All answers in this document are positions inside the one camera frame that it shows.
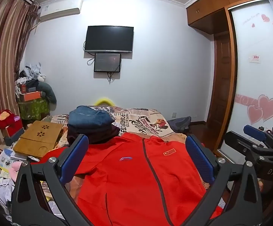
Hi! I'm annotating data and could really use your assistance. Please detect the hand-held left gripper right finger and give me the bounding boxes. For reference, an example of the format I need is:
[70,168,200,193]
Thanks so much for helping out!
[185,134,263,226]

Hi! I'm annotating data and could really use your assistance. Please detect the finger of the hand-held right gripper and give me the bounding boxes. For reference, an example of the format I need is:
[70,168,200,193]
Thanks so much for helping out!
[223,131,260,162]
[243,125,273,147]

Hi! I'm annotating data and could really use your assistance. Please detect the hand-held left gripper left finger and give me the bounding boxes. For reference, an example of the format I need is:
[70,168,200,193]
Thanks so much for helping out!
[11,134,90,226]

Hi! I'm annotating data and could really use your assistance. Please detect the red zip jacket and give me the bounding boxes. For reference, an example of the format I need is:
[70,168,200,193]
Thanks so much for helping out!
[31,132,224,226]

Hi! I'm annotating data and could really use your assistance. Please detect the pile of clothes and boxes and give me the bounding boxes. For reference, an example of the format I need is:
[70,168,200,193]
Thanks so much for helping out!
[15,62,46,92]

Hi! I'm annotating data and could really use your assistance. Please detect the folded dark maroon garment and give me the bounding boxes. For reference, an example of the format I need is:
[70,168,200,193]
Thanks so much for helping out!
[66,122,120,144]

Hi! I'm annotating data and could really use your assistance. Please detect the wooden lap desk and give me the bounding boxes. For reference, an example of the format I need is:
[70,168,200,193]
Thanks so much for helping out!
[13,121,64,159]

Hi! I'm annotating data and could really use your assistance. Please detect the dark bag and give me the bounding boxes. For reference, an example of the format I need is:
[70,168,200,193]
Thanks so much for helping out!
[167,116,192,133]

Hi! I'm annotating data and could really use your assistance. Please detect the folded blue jeans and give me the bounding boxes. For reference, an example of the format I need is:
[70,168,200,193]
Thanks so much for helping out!
[68,105,115,129]

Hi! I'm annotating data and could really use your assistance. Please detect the pink soft item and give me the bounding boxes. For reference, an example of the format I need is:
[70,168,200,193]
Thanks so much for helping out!
[8,161,24,180]

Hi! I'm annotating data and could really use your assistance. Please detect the brown wooden door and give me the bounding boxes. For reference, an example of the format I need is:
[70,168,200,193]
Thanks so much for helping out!
[207,32,233,132]

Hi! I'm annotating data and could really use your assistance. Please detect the green cloth-covered stand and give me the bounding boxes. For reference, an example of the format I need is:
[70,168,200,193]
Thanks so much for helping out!
[18,98,50,120]

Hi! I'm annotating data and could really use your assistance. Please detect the yellow round object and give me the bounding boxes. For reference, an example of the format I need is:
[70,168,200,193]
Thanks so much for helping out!
[95,96,114,106]

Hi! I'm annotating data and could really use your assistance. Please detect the red box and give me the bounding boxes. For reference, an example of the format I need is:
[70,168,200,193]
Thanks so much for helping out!
[1,116,23,137]

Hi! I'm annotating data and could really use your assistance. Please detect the pile of papers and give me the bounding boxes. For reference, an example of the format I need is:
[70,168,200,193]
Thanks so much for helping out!
[0,146,31,217]

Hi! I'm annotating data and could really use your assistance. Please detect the printed newspaper-pattern blanket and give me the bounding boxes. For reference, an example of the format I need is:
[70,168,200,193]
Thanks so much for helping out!
[41,105,218,217]

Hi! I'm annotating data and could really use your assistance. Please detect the orange box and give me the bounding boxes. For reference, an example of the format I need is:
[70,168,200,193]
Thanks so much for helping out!
[19,91,43,102]

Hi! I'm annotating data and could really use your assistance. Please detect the red flower plush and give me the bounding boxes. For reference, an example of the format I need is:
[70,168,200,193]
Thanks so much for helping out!
[0,109,16,129]

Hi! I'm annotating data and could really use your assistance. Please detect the striped brown curtain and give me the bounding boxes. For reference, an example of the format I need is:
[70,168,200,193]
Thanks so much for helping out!
[0,0,39,146]

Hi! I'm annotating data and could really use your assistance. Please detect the wooden overhead cabinet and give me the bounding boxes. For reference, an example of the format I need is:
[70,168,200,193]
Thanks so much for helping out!
[186,0,271,27]

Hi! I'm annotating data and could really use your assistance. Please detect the small black wall monitor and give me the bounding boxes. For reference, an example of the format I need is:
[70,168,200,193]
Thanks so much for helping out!
[94,53,122,73]

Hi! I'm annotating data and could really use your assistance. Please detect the black wall television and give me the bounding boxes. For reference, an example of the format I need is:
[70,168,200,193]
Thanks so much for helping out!
[84,25,134,53]

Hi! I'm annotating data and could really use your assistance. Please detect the white wall air conditioner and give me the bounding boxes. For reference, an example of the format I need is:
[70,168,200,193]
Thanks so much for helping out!
[38,0,83,22]

